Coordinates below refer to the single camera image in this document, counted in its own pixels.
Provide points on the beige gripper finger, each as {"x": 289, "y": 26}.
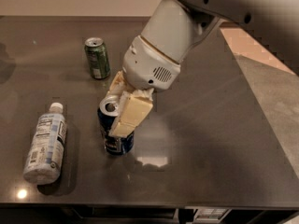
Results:
{"x": 134, "y": 109}
{"x": 119, "y": 85}

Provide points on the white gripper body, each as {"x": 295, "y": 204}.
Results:
{"x": 149, "y": 65}

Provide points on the blue pepsi can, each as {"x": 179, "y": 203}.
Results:
{"x": 115, "y": 142}

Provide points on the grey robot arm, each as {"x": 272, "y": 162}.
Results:
{"x": 177, "y": 26}

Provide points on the green soda can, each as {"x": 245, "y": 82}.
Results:
{"x": 96, "y": 52}

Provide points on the clear plastic water bottle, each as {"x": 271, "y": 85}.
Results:
{"x": 45, "y": 157}

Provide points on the label under table edge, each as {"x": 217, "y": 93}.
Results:
{"x": 211, "y": 213}

